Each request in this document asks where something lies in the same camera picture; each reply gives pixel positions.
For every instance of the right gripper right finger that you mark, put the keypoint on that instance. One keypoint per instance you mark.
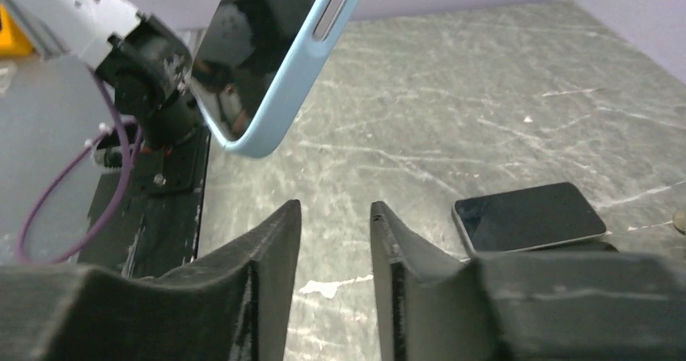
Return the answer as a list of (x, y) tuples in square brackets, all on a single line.
[(554, 305)]

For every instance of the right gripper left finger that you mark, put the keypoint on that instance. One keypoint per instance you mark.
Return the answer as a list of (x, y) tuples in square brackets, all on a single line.
[(232, 304)]

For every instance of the blue-grey bare phone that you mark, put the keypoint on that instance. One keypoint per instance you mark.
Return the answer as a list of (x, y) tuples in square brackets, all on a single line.
[(544, 216)]

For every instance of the bare black phone removed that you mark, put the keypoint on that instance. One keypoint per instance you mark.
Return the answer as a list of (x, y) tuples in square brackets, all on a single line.
[(583, 246)]

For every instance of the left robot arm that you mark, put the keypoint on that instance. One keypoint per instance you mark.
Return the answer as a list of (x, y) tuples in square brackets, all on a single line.
[(136, 54)]

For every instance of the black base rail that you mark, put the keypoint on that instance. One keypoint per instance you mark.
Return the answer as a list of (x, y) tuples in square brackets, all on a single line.
[(156, 227)]

